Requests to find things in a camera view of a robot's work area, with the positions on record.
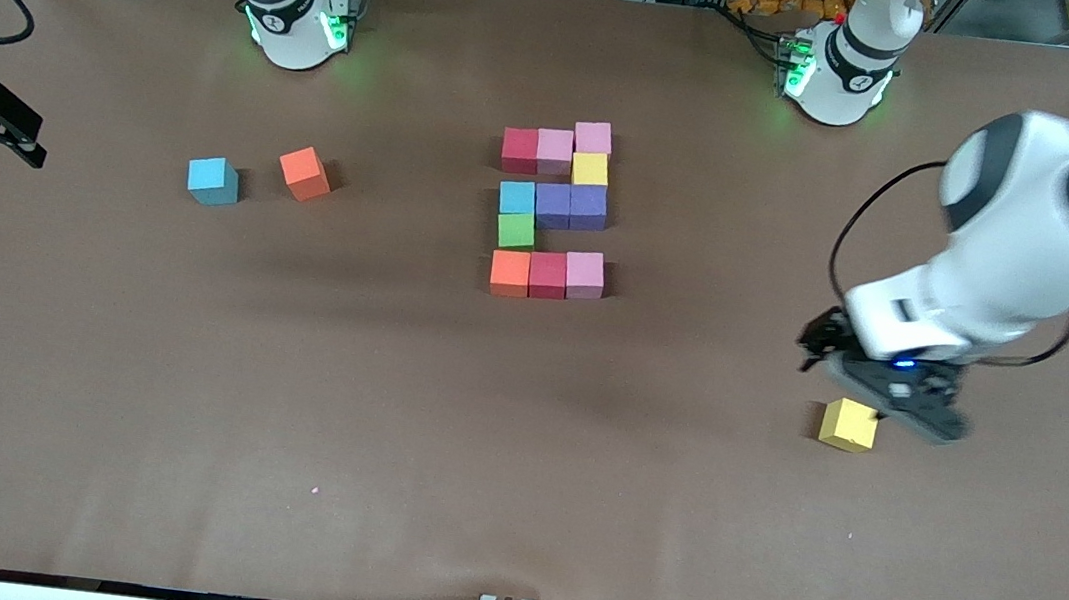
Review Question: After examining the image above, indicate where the pink foam cube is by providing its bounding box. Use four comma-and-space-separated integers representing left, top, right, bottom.
562, 249, 609, 304
571, 120, 616, 159
534, 127, 577, 178

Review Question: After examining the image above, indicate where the purple foam cube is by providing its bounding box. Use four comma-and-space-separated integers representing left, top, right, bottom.
567, 183, 611, 236
532, 181, 575, 233

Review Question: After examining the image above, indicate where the red foam cube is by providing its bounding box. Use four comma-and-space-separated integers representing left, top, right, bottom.
499, 126, 543, 176
526, 249, 571, 302

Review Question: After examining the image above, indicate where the yellow foam cube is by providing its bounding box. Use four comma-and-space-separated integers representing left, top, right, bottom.
816, 395, 883, 457
570, 151, 612, 191

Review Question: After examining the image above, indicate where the orange foam cube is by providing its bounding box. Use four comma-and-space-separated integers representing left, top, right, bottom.
274, 143, 337, 205
488, 248, 534, 300

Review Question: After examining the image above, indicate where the green foam cube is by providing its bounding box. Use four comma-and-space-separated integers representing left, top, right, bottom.
494, 210, 539, 254

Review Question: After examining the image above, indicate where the light blue foam cube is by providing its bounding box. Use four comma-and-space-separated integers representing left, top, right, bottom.
497, 179, 539, 218
184, 154, 242, 210

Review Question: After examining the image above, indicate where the brown table cover sheet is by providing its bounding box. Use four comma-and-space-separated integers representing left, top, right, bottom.
0, 0, 1069, 600

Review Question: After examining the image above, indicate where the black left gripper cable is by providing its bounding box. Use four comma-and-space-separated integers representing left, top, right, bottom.
819, 150, 1069, 376

